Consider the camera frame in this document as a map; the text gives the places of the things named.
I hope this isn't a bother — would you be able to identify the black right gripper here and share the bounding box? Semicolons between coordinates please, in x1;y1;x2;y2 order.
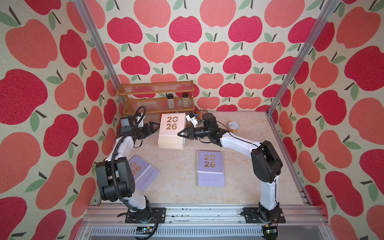
178;125;211;141

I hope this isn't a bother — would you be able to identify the pink calendar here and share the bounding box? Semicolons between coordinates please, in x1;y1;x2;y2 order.
158;113;186;150

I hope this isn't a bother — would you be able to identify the purple calendar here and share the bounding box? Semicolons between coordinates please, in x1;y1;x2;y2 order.
197;150;225;187
129;155;160;193

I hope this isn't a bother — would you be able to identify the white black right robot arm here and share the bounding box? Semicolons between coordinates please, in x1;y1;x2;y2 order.
178;113;283;224

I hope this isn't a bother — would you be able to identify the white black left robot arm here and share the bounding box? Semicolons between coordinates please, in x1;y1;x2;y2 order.
96;106;159;224

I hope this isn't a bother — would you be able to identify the green orange snack packet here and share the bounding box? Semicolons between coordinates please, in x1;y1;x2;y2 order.
195;110;209;120

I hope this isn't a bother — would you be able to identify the right glass spice jar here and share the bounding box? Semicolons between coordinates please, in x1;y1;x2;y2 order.
182;92;189;109

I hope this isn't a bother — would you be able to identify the glass spice jar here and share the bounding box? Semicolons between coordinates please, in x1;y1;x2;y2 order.
182;92;189;109
167;93;175;110

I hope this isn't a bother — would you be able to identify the left glass spice jar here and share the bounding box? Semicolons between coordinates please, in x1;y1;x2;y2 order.
167;93;175;110

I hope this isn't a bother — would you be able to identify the wooden three-tier shelf rack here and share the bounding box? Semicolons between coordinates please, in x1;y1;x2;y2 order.
118;81;197;117

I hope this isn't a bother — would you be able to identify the small yellow pull-tab can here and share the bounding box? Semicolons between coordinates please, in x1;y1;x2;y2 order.
228;121;239;134

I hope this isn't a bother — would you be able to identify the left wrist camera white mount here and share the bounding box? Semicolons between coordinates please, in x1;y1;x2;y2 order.
136;116;144;128

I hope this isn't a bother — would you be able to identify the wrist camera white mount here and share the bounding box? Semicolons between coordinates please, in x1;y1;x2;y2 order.
136;116;144;128
186;113;199;128

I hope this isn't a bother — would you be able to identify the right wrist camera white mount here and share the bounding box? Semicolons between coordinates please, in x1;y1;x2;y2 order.
186;113;199;128

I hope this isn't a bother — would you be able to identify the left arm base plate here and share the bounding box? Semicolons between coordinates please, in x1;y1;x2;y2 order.
125;208;167;224

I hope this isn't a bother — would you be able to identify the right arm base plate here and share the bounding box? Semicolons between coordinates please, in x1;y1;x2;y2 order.
240;207;286;225

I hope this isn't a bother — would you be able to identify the aluminium front rail frame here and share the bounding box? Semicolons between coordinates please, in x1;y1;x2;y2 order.
74;204;336;240

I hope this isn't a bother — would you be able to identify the left aluminium corner post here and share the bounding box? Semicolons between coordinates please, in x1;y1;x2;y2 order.
75;0;121;92

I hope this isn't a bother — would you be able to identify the aluminium corner post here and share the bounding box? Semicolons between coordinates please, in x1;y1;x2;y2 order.
75;0;121;92
266;0;342;119

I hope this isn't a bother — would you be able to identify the right aluminium corner post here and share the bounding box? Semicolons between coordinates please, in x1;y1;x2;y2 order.
266;0;342;119

